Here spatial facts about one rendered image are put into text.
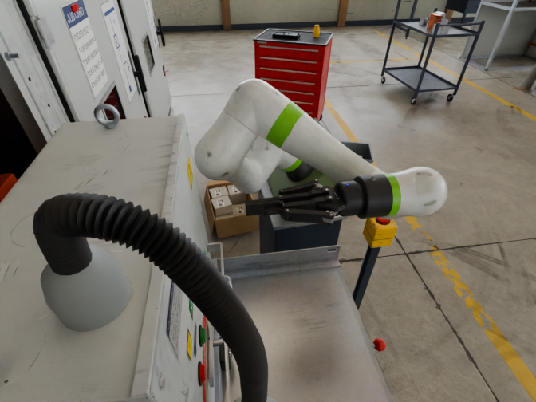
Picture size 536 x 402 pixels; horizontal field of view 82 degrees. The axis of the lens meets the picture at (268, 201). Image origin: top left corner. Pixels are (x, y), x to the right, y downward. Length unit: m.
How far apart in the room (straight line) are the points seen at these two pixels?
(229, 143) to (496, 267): 2.13
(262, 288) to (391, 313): 1.19
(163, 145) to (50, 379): 0.36
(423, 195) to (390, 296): 1.44
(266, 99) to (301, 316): 0.59
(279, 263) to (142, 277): 0.71
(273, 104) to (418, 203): 0.39
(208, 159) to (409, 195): 0.46
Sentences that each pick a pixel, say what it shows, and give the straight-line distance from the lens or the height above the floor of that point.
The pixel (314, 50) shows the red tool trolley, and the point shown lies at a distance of 3.15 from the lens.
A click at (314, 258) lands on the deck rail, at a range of 1.03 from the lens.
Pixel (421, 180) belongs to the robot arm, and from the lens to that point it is 0.70.
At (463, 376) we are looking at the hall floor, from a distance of 2.01.
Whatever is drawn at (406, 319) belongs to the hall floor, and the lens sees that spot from 2.04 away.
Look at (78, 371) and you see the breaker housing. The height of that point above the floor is 1.39.
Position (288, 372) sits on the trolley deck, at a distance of 0.86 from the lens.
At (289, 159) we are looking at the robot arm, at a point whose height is 1.00.
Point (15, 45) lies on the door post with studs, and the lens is 0.76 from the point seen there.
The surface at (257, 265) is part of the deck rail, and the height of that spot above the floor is 0.87.
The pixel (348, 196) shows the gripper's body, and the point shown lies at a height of 1.26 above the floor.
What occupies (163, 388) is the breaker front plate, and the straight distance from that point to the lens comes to 0.33.
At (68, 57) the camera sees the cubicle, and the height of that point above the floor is 1.45.
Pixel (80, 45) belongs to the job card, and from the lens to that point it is 0.96.
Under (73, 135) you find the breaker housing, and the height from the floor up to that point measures 1.39.
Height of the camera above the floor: 1.65
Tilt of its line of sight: 40 degrees down
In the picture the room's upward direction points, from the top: straight up
